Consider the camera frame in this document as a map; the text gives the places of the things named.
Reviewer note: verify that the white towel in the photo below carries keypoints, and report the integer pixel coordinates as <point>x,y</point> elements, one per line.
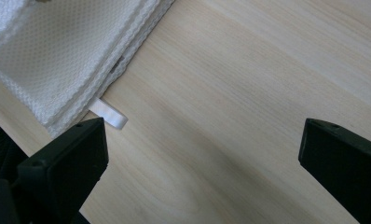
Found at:
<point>50,56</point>

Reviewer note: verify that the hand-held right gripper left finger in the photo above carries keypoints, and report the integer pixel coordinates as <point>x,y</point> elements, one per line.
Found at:
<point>65,165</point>

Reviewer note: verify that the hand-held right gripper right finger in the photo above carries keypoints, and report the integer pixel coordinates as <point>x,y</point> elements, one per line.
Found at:
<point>345,161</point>

